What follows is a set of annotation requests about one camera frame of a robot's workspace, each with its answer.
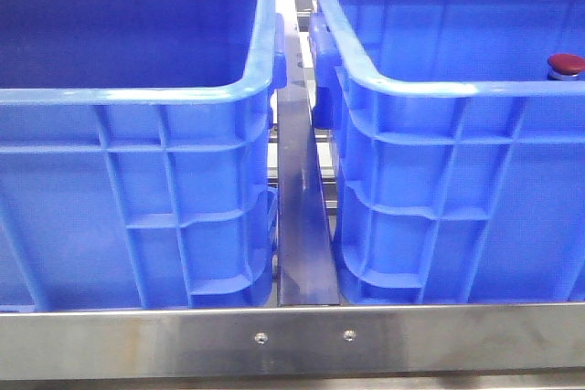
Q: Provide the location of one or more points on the right blue plastic bin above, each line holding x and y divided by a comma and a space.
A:
459, 159

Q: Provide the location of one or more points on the left rail screw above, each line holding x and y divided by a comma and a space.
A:
261, 338

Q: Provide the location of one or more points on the steel divider bar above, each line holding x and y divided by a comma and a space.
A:
306, 272

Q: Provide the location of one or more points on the steel front rail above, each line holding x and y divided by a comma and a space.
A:
301, 340

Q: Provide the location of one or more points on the red push button switch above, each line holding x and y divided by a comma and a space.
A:
565, 67

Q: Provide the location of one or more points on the right rail screw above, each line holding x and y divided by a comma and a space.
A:
349, 335

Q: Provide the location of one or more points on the left blue plastic bin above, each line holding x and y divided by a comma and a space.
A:
134, 138

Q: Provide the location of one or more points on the rail screw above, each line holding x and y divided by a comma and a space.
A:
261, 338
349, 335

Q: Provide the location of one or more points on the blue plastic bin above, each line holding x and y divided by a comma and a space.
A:
134, 138
459, 159

